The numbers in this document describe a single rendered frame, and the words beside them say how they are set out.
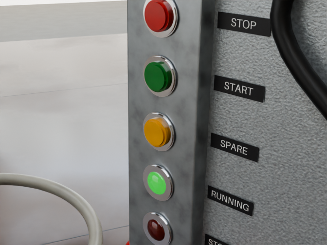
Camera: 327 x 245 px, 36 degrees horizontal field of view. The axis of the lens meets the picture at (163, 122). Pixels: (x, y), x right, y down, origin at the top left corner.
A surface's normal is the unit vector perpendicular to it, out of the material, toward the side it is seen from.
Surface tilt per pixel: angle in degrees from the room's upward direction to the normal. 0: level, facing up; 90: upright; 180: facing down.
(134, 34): 90
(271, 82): 90
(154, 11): 90
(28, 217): 0
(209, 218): 90
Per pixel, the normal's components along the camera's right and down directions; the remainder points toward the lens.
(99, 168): 0.02, -0.93
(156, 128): -0.64, 0.28
